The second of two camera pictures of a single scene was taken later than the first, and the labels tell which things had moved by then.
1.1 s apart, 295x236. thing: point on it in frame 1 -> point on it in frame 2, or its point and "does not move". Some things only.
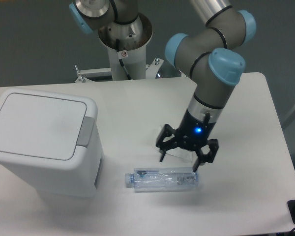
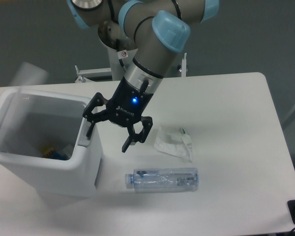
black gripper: [194, 131] -> [126, 106]
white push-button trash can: [51, 140] does not move
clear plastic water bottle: [153, 179] does not move
